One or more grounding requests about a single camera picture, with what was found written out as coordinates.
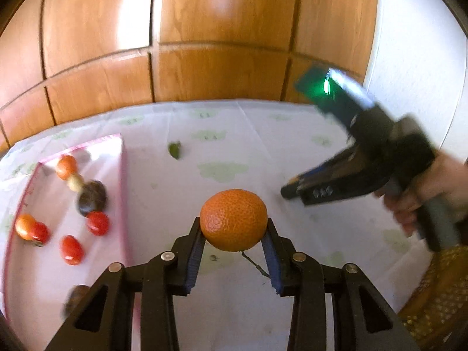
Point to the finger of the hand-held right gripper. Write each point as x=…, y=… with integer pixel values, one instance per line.
x=340, y=188
x=321, y=170

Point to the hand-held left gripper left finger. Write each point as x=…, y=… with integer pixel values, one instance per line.
x=195, y=259

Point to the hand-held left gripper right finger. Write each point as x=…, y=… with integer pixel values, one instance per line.
x=271, y=263

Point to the orange tangerine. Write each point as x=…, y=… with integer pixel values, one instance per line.
x=67, y=165
x=234, y=219
x=24, y=223

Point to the red cherry tomato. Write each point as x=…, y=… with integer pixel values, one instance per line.
x=98, y=223
x=40, y=233
x=71, y=249

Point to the dark brown round fruit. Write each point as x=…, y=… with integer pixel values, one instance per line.
x=75, y=299
x=91, y=197

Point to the pink shallow box tray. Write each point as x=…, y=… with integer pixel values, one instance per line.
x=55, y=278

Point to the small yellow-green round fruit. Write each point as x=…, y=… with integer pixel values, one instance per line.
x=75, y=182

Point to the person's right hand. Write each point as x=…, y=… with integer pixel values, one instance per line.
x=451, y=186

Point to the thin brown twig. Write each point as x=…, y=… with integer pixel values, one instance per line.
x=254, y=264

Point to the white green-printed tablecloth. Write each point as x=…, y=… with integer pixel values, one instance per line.
x=226, y=146

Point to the green leaf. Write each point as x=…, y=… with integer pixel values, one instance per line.
x=175, y=150

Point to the wicker chair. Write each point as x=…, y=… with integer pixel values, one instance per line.
x=438, y=299

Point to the wooden wardrobe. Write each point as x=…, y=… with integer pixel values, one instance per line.
x=182, y=36

